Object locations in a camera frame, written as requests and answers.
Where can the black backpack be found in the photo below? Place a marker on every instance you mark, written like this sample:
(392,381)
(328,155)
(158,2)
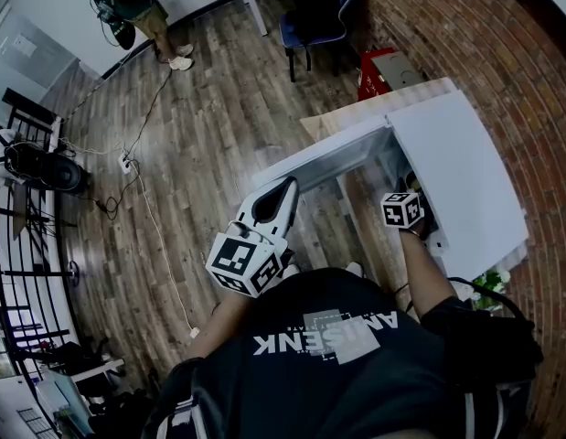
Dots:
(317,3)

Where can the beige plate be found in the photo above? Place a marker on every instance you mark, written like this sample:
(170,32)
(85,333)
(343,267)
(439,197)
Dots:
(413,182)

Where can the person's white shoe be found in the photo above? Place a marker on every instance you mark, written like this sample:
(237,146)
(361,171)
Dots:
(353,269)
(291,270)

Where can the person's left white shoe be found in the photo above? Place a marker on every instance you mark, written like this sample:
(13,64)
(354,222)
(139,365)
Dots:
(291,270)

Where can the white power adapter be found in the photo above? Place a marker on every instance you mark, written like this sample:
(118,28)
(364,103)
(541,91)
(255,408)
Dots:
(194,332)

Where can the white flowers in pot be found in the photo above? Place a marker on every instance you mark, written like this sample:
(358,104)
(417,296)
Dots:
(488,286)

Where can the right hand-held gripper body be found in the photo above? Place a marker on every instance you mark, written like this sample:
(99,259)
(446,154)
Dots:
(397,210)

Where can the person's right forearm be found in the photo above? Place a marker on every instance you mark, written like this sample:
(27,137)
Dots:
(424,272)

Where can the person's black printed shirt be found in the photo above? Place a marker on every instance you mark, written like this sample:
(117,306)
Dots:
(319,382)

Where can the red box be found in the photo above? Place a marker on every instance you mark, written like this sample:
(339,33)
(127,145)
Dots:
(369,80)

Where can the blue chair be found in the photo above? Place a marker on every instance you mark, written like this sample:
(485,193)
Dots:
(319,39)

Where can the black metal rack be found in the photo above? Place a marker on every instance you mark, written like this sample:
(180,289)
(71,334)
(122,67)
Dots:
(17,227)

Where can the white microwave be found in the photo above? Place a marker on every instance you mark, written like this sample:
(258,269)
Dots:
(456,163)

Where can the person's right white shoe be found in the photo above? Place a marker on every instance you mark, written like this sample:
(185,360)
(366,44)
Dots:
(353,269)

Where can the white power strip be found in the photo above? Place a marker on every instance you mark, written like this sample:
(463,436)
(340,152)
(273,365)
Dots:
(125,163)

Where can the person's left forearm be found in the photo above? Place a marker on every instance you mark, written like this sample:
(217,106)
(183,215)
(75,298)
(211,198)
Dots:
(223,323)

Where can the black round device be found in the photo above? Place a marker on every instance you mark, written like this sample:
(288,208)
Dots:
(49,169)

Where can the table with white tablecloth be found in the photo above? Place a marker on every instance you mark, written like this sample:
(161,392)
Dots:
(321,124)

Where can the grey cardboard box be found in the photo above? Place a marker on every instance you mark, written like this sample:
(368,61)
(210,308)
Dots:
(399,71)

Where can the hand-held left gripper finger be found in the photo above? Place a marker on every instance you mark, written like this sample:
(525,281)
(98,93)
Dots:
(246,213)
(289,217)

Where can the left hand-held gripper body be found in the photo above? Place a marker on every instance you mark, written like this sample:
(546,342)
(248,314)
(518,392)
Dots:
(232,256)

